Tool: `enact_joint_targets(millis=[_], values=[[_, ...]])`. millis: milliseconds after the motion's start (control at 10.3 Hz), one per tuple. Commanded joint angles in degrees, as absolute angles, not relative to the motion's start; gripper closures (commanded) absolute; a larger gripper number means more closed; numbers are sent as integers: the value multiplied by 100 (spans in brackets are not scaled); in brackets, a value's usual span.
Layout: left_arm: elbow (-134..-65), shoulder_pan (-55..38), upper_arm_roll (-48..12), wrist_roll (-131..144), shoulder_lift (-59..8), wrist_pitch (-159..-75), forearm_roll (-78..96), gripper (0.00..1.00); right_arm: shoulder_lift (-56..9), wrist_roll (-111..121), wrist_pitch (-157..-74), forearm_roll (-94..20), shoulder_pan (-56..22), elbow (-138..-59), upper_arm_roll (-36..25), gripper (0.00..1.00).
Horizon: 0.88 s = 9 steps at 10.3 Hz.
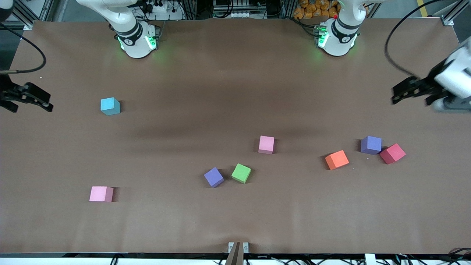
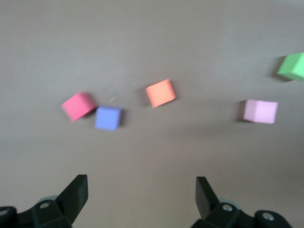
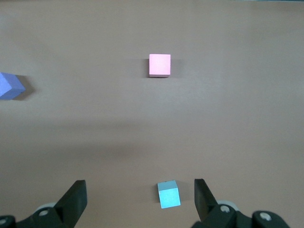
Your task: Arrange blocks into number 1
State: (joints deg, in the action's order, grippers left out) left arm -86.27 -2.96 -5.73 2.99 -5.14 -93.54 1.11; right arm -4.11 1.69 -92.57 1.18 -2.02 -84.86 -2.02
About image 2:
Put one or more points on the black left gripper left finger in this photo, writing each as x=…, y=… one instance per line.
x=71, y=202

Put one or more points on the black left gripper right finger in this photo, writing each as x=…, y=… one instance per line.
x=209, y=204

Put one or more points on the pink foam cube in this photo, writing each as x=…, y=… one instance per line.
x=261, y=111

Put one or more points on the orange foam cube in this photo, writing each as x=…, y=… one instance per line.
x=160, y=93

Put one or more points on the green foam cube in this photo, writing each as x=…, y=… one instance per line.
x=293, y=66

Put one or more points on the purple foam cube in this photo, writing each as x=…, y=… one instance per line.
x=107, y=118

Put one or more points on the red foam cube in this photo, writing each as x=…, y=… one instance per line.
x=78, y=108

